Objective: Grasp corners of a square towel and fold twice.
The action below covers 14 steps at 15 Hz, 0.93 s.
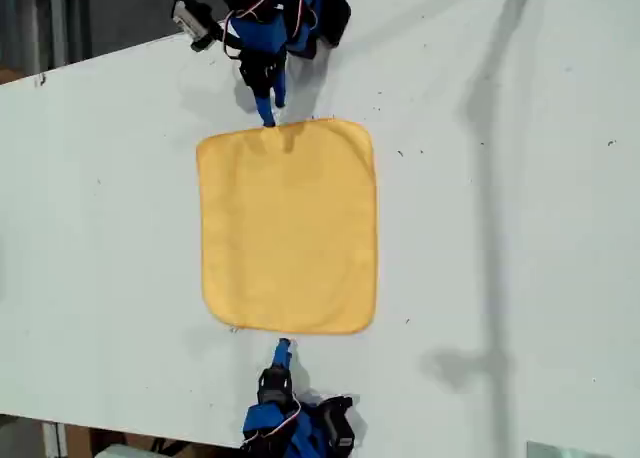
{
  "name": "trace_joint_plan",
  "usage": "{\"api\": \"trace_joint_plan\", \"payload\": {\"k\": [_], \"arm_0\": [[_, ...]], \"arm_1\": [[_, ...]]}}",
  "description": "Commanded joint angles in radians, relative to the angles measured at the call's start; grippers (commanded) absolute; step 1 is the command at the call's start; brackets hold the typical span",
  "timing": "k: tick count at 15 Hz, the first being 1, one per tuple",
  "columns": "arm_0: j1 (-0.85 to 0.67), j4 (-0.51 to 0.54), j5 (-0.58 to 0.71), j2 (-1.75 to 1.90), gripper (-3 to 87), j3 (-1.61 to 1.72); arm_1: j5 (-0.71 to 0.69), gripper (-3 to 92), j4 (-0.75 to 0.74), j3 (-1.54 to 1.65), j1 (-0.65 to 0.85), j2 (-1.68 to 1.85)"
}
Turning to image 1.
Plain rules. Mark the yellow square towel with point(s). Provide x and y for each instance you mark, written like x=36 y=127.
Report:
x=287 y=228

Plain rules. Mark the white table leg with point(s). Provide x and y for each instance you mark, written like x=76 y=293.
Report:
x=54 y=440

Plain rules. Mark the black camera stalk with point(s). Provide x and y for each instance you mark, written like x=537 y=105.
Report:
x=320 y=403
x=207 y=40

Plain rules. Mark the black camera box white label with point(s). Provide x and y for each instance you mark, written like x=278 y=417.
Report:
x=340 y=425

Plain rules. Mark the grey black camera box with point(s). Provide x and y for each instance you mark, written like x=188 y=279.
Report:
x=190 y=15

